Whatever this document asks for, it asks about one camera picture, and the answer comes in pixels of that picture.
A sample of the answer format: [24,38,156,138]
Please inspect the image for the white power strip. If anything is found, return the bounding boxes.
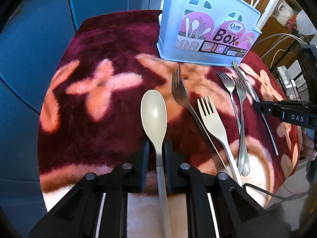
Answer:
[277,66,300,101]

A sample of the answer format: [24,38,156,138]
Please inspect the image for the black cable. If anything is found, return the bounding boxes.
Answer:
[243,183,310,201]

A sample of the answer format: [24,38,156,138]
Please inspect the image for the beige plastic spoon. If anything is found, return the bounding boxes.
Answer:
[141,90,171,237]

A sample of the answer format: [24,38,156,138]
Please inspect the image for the wooden shelf unit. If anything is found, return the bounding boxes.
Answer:
[245,0,316,60]

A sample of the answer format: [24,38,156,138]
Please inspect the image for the red floral blanket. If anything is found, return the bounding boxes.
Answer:
[38,10,301,211]

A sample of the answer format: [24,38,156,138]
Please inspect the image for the light blue utensil box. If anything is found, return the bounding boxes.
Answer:
[157,0,261,67]

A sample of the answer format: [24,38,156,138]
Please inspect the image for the beige plastic fork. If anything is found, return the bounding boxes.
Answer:
[197,96,243,186]

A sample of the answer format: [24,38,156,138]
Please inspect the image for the large steel fork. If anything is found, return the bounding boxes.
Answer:
[171,65,230,176]

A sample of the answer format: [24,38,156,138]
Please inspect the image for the steel table knife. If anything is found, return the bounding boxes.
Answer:
[232,61,279,156]

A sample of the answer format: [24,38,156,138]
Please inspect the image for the person's right hand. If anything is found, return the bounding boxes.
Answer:
[301,127,316,161]

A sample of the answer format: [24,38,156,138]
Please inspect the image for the steel fork near box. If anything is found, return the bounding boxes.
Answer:
[215,71,244,174]

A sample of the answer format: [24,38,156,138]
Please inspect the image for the grey cables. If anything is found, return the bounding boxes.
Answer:
[252,32,310,68]

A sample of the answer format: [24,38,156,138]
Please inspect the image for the steel fork right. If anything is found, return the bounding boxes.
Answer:
[233,77,250,177]

